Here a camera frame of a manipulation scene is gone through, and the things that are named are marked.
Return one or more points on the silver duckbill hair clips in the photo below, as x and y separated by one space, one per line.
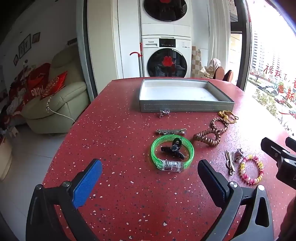
229 160

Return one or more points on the person's right forearm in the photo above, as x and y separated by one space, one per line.
291 220

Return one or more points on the white washing machine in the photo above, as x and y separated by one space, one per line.
150 46

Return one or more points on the cream cloth on chair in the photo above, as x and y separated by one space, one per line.
214 63

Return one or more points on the black hair clip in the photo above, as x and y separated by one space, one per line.
173 148

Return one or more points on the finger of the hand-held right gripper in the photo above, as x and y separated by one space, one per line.
291 143
271 147

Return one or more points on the red embroidered pillow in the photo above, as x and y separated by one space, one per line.
54 85

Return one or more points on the large picture frame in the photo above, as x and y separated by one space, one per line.
24 45

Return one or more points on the grey jewelry tray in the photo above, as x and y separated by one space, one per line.
175 107

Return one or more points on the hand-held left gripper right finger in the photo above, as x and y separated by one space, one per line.
211 183

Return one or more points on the checkered cloth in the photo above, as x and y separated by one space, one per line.
196 60

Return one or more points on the silver decorated barrette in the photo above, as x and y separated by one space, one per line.
171 131

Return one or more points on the white curtain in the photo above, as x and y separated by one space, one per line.
219 34

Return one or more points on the red window decals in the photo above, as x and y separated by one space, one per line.
281 89

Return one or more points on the red blanket pile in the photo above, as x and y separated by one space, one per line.
34 81

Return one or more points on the white dryer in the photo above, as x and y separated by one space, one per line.
148 23

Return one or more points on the cream leather sofa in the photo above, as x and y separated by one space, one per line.
69 97

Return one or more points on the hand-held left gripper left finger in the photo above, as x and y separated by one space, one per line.
87 183

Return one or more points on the small picture frame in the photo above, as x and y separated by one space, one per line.
36 37
15 59

